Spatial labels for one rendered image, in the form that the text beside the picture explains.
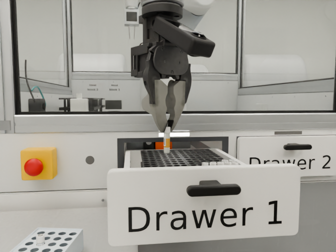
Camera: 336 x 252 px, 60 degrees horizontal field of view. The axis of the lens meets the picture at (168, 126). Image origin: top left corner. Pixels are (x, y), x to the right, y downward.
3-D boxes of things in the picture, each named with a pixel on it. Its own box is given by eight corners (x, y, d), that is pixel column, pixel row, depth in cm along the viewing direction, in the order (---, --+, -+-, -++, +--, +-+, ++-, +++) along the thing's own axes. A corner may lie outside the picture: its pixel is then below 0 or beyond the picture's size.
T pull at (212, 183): (241, 195, 40) (241, 185, 39) (187, 197, 39) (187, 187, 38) (232, 187, 43) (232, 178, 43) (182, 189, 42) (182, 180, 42)
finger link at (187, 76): (186, 103, 54) (185, 54, 53) (192, 103, 53) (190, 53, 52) (166, 104, 51) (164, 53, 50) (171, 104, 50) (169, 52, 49)
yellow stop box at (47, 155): (52, 180, 68) (51, 150, 67) (19, 181, 67) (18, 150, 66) (57, 175, 73) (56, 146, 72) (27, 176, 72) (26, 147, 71)
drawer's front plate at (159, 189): (298, 235, 45) (301, 165, 44) (108, 247, 42) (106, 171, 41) (292, 230, 47) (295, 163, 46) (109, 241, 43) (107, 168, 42)
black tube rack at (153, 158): (240, 203, 54) (240, 169, 53) (144, 207, 52) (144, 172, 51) (208, 173, 76) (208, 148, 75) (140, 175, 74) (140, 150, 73)
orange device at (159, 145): (172, 151, 112) (172, 136, 112) (143, 151, 111) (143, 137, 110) (170, 149, 117) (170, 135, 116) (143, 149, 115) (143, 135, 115)
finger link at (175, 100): (167, 127, 57) (166, 80, 56) (186, 130, 53) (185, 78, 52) (154, 129, 56) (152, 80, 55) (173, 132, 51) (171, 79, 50)
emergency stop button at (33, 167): (42, 176, 65) (41, 159, 65) (23, 177, 65) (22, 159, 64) (46, 173, 68) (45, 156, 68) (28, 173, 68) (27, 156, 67)
